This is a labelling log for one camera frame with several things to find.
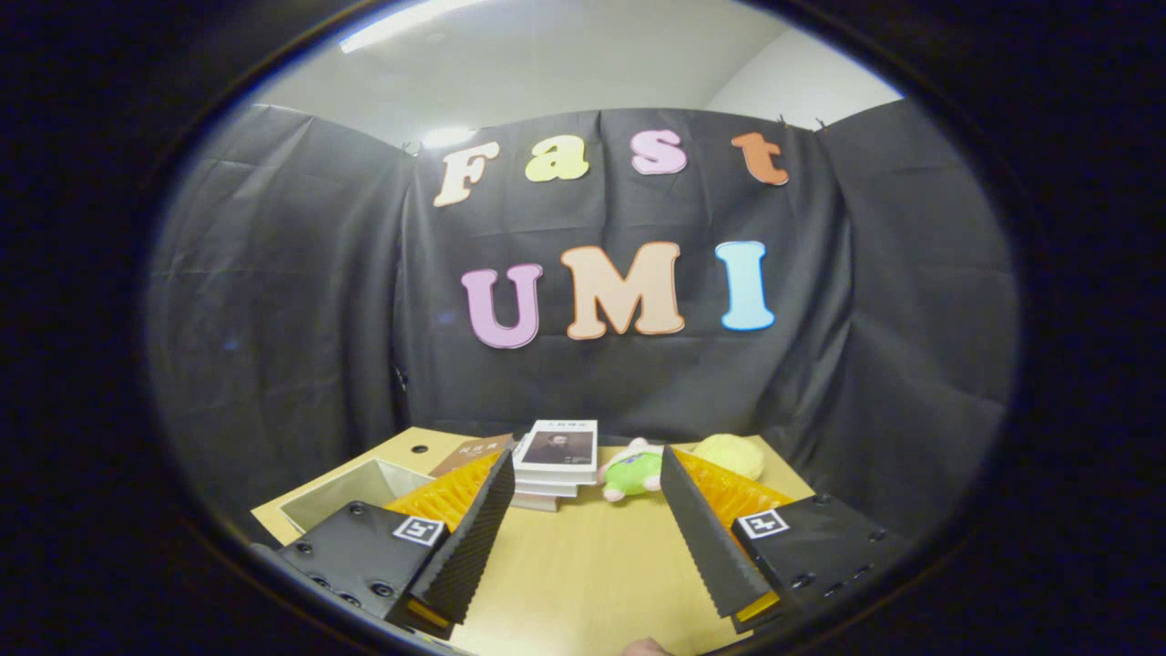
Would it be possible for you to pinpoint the ceiling light panel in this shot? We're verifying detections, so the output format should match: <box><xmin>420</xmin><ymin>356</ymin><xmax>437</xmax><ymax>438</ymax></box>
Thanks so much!
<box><xmin>338</xmin><ymin>0</ymin><xmax>494</xmax><ymax>55</ymax></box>

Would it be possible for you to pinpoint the yellow plush toy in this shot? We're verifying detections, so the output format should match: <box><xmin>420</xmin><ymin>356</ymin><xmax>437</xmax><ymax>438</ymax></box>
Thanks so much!
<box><xmin>691</xmin><ymin>433</ymin><xmax>767</xmax><ymax>483</ymax></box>

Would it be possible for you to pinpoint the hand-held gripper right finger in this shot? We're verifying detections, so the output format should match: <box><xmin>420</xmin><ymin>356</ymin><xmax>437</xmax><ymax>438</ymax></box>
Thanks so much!
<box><xmin>660</xmin><ymin>445</ymin><xmax>914</xmax><ymax>637</ymax></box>

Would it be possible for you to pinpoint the beige fabric storage box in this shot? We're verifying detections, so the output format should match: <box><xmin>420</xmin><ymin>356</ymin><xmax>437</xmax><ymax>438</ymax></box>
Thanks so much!
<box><xmin>279</xmin><ymin>456</ymin><xmax>437</xmax><ymax>535</ymax></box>

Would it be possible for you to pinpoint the green plush toy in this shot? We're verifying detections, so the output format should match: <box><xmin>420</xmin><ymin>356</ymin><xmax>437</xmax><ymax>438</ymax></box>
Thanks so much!
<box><xmin>598</xmin><ymin>437</ymin><xmax>667</xmax><ymax>504</ymax></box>

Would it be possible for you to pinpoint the brown cover book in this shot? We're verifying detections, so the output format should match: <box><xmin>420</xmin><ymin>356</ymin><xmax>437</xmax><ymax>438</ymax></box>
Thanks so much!
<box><xmin>429</xmin><ymin>433</ymin><xmax>515</xmax><ymax>478</ymax></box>

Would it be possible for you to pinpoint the white portrait cover book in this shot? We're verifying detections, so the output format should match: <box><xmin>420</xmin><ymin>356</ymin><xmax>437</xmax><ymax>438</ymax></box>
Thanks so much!
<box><xmin>512</xmin><ymin>418</ymin><xmax>599</xmax><ymax>485</ymax></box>

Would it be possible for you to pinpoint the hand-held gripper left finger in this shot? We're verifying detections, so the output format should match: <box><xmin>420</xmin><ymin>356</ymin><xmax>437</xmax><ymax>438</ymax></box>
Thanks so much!
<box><xmin>271</xmin><ymin>448</ymin><xmax>517</xmax><ymax>641</ymax></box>

